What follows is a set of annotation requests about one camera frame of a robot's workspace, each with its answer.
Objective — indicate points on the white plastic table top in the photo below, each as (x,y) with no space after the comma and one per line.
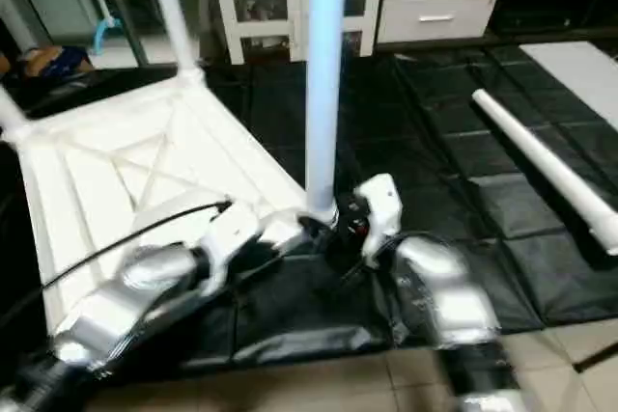
(126,171)

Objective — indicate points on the white plastic table leg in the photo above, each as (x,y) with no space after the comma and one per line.
(12,113)
(546,161)
(324,74)
(172,12)

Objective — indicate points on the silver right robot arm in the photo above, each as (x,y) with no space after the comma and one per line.
(444,296)

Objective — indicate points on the black work mat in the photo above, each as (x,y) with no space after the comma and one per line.
(444,132)

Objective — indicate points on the white drawer unit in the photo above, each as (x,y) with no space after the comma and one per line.
(436,18)

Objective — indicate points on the white glass-door cabinet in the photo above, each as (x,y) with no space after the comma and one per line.
(290,2)

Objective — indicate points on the blue plastic bag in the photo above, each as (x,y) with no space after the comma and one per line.
(53,63)

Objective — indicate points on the white flat board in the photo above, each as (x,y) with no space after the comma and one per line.
(584,74)

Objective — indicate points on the light blue hooked pole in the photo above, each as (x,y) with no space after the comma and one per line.
(101,12)

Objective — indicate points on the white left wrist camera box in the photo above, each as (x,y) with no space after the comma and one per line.
(227,233)

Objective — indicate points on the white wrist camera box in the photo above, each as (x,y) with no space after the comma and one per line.
(379,209)
(227,233)

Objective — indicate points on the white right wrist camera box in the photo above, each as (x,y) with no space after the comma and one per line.
(379,209)

